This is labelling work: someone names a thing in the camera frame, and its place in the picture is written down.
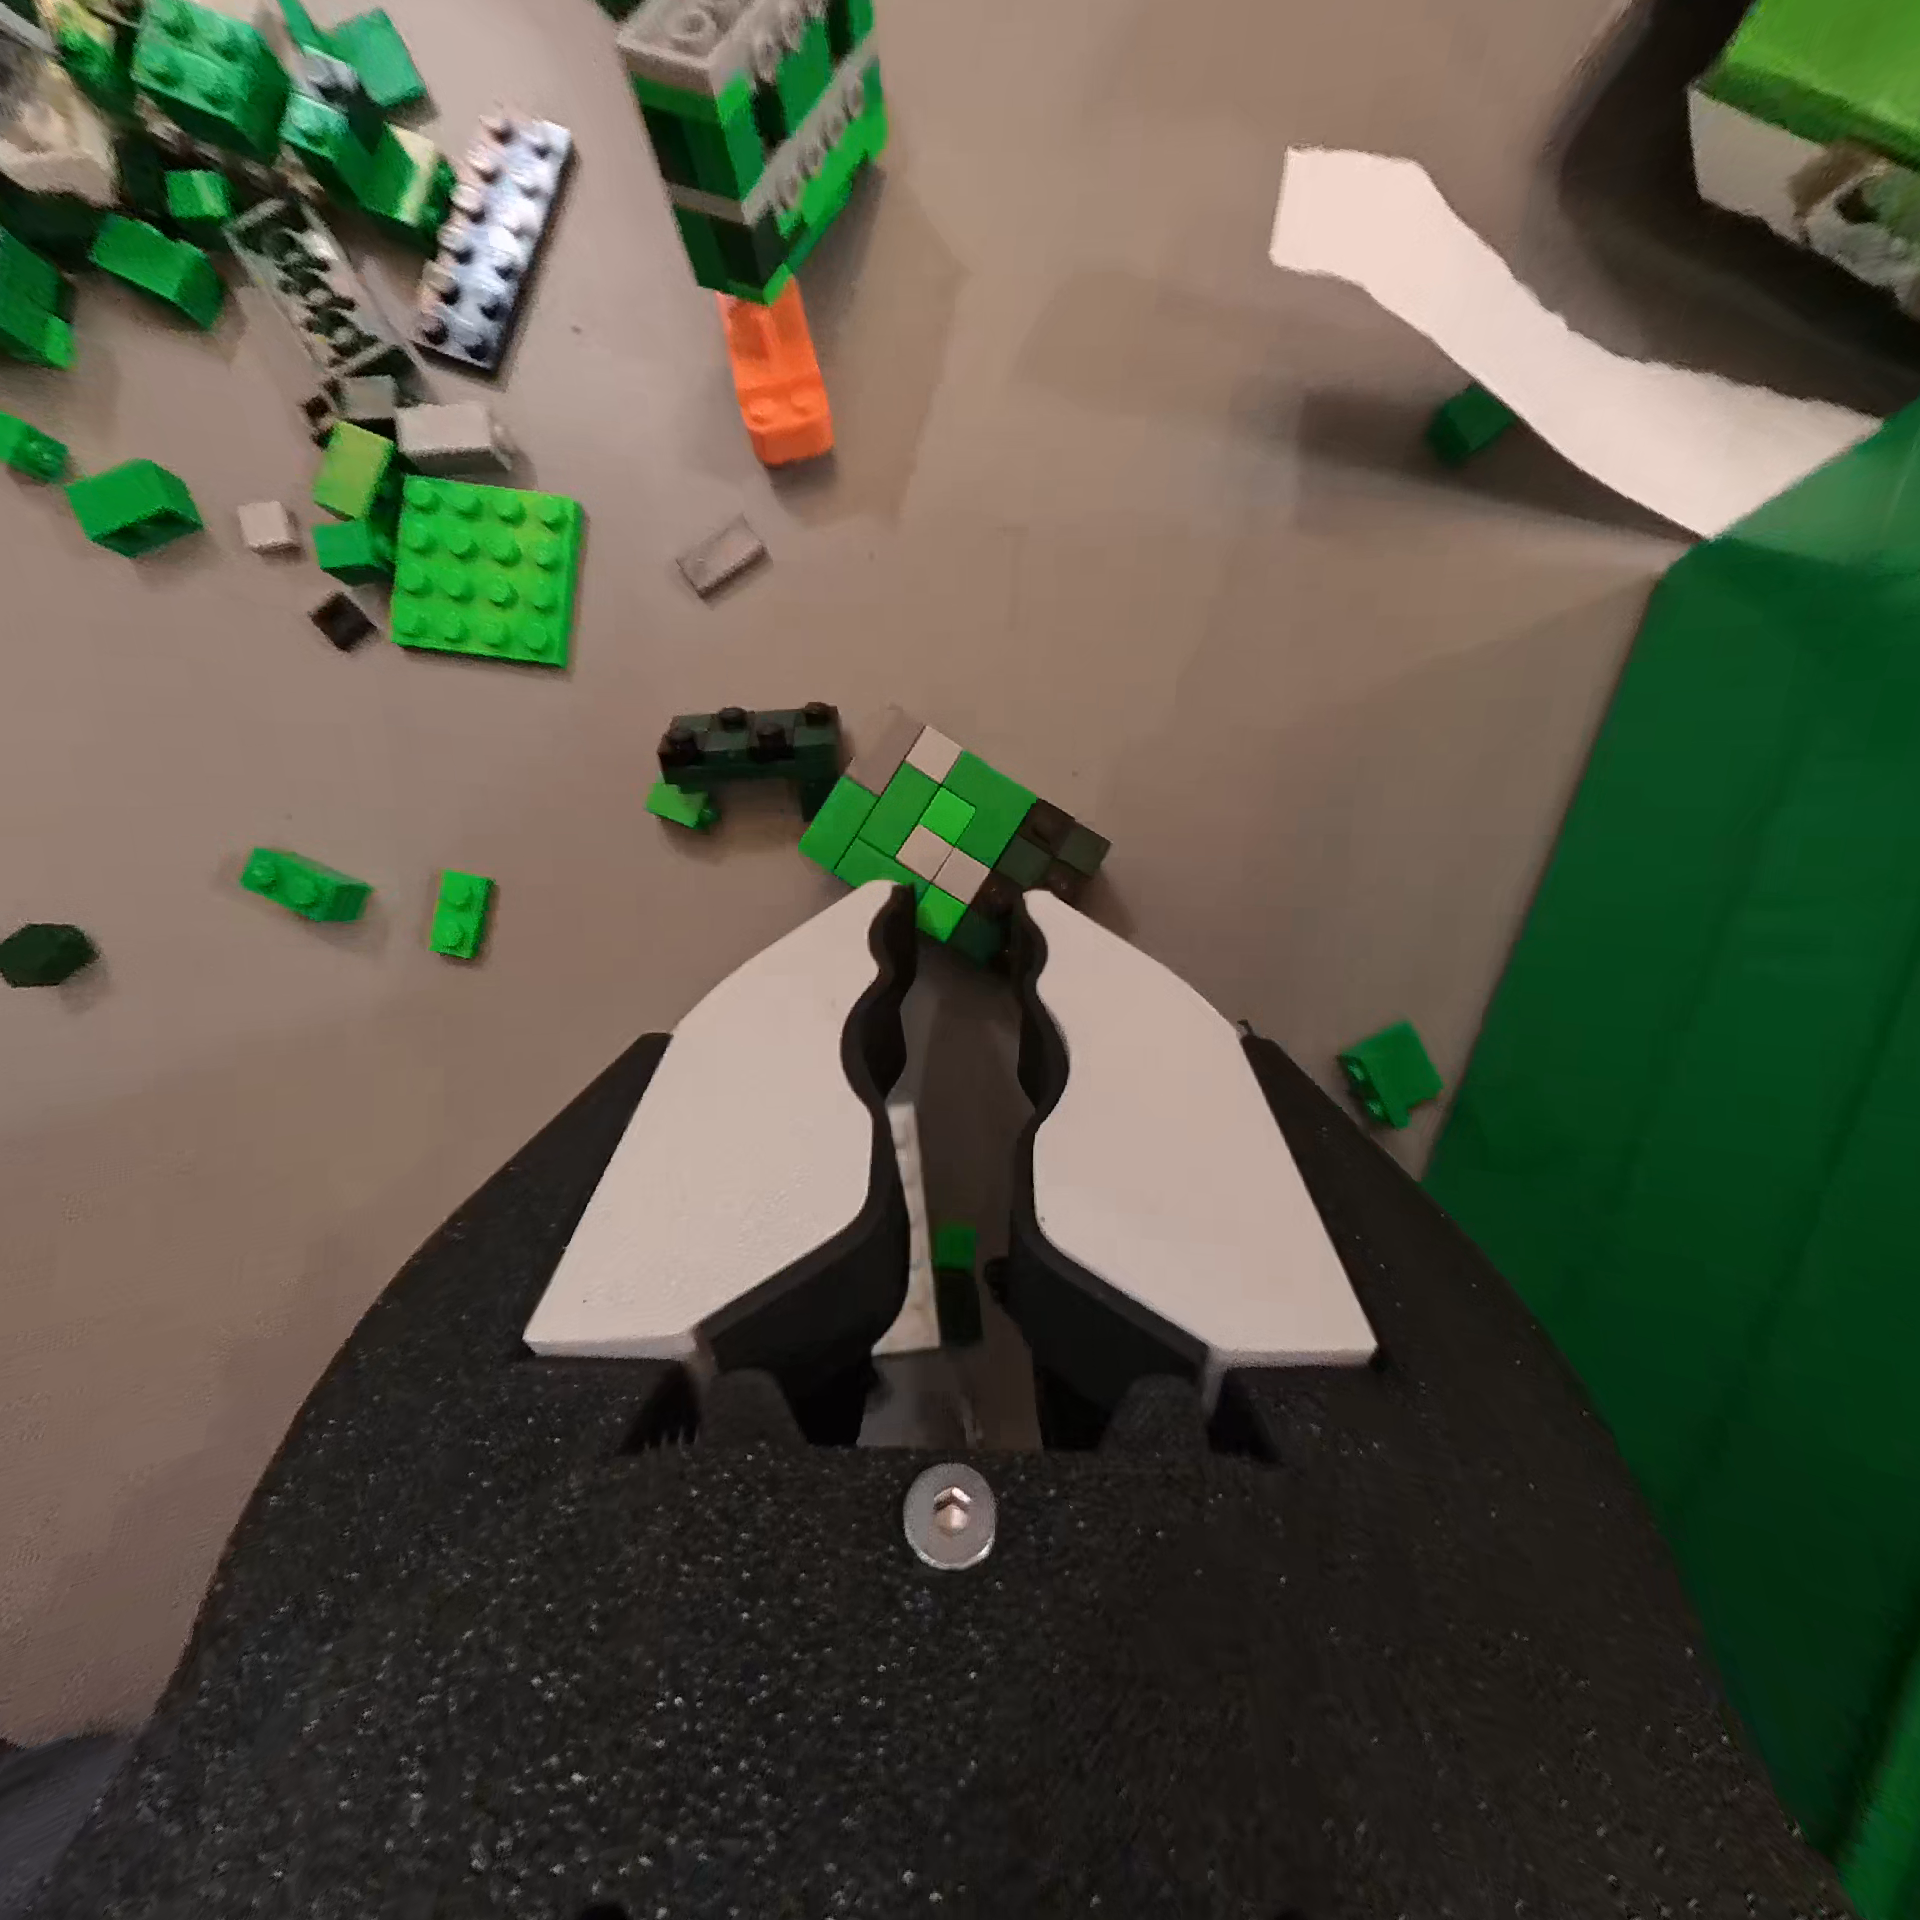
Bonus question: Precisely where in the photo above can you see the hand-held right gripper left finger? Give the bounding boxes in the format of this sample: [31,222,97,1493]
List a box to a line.
[526,880,917,1445]

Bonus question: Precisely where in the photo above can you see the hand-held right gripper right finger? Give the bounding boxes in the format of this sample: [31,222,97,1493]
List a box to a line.
[1006,892,1381,1445]

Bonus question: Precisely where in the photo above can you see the green mosaic brick assembly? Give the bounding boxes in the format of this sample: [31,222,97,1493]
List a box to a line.
[796,724,1114,964]

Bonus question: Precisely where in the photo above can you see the green plastic bin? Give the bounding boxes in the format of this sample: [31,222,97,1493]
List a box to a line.
[1416,397,1920,1920]

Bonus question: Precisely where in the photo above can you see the grey desk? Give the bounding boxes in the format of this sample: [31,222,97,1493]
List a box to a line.
[0,0,1878,1749]

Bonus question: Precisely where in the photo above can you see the dark green brick assembly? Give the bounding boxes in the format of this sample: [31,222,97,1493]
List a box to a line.
[659,700,845,818]

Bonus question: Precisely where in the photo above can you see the small grey tile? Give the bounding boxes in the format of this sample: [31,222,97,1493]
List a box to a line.
[675,515,770,600]

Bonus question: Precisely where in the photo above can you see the green square brick plate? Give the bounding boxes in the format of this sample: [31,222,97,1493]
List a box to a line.
[389,478,585,668]

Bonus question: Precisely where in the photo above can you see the orange brick separator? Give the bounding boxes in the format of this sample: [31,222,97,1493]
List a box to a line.
[716,284,835,467]

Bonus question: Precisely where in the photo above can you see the white paper strip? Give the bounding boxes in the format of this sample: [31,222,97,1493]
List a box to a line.
[1266,146,1883,542]

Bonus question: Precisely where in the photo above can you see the light grey brick plate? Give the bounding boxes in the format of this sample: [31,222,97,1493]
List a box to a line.
[411,106,577,373]

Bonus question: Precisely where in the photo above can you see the green brick figure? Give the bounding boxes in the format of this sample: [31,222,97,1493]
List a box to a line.
[615,0,890,307]

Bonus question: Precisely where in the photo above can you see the pile of green toy bricks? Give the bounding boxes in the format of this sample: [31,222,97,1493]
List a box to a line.
[0,0,453,376]

